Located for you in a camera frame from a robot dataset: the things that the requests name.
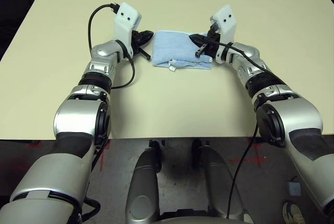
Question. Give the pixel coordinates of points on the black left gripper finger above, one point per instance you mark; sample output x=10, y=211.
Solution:
x=145, y=36
x=144, y=54

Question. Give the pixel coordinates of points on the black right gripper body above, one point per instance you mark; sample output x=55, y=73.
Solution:
x=212, y=42

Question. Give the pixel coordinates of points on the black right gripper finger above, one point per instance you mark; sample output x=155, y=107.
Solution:
x=198, y=39
x=202, y=51

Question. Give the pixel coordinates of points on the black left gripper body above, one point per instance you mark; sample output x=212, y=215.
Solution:
x=135, y=42

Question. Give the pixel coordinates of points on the light blue towel white trim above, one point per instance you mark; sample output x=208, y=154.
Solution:
x=180, y=49

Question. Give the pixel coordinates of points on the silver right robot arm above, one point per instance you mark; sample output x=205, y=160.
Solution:
x=274, y=98

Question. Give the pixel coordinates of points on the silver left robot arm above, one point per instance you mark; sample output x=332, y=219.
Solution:
x=78, y=104

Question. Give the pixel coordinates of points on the blue-grey box on floor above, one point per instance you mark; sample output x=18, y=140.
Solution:
x=295, y=188

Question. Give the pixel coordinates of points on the beige robot waist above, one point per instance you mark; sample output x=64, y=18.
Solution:
x=198, y=221

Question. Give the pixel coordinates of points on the yellowish sneaker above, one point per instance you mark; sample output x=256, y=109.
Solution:
x=293, y=212

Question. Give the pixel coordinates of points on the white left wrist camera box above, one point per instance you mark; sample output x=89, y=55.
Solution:
x=126, y=25

